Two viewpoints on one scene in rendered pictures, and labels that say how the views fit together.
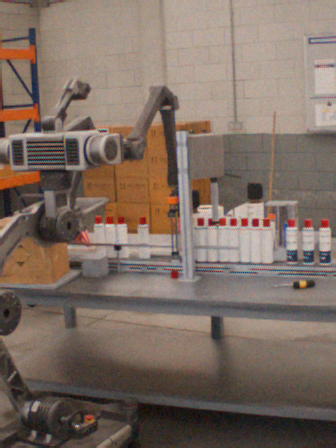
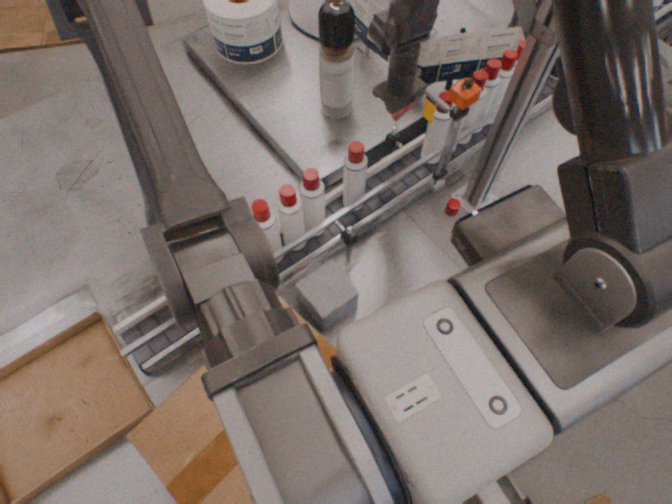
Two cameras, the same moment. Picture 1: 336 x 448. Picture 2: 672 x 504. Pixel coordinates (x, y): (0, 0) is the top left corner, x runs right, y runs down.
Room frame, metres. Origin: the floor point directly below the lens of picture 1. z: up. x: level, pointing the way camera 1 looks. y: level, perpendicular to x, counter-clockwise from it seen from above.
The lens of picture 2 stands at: (3.13, 0.69, 1.85)
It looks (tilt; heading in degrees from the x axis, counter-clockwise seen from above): 62 degrees down; 302
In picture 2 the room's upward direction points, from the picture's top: straight up
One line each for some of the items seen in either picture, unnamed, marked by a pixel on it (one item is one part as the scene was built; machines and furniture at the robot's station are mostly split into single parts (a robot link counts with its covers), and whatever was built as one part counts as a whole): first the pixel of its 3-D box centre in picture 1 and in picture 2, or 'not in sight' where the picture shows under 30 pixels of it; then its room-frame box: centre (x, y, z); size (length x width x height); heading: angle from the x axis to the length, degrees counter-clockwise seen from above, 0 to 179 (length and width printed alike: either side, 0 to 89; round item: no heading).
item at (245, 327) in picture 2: not in sight; (253, 342); (3.25, 0.62, 1.45); 0.09 x 0.08 x 0.12; 60
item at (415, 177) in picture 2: (190, 264); (425, 163); (3.34, -0.09, 0.86); 1.65 x 0.08 x 0.04; 69
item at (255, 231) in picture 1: (256, 240); not in sight; (3.23, -0.40, 0.98); 0.05 x 0.05 x 0.20
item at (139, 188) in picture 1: (150, 192); not in sight; (7.36, 0.16, 0.70); 1.20 x 0.82 x 1.39; 66
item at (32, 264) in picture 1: (28, 249); (271, 430); (3.28, 0.65, 0.99); 0.30 x 0.24 x 0.27; 78
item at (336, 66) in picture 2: (192, 218); (336, 61); (3.63, -0.13, 1.03); 0.09 x 0.09 x 0.30
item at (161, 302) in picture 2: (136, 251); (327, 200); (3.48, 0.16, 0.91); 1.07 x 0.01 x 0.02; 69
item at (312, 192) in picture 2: (122, 237); (313, 202); (3.47, 0.23, 0.98); 0.05 x 0.05 x 0.20
